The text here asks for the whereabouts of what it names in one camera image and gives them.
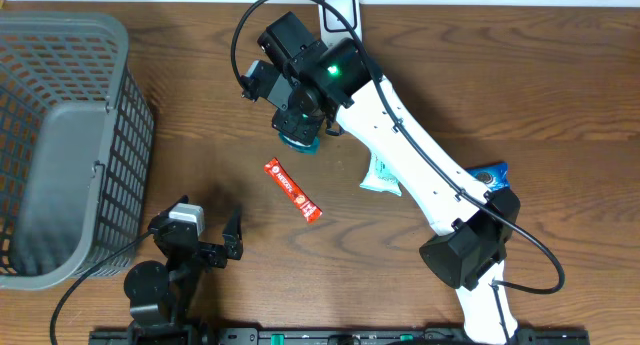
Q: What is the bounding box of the teal mouthwash bottle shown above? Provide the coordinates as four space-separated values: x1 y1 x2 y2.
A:
278 133 320 155

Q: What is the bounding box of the red Nescafe stick sachet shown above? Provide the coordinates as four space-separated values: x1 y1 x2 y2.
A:
264 158 323 224

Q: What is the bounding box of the mint green wipes pack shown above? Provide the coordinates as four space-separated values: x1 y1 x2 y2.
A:
360 152 402 196

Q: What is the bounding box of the blue Oreo cookie pack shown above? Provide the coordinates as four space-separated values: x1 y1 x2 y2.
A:
467 162 510 191

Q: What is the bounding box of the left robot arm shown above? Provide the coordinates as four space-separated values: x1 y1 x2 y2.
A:
124 195 243 344

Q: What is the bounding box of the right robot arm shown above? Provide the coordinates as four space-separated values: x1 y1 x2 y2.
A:
239 12 520 344

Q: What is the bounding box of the white barcode scanner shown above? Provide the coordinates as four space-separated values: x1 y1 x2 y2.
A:
317 0 363 49

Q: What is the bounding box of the grey plastic basket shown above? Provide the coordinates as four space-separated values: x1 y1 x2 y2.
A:
1 11 155 291

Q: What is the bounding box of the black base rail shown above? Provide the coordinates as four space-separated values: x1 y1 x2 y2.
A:
88 326 591 345

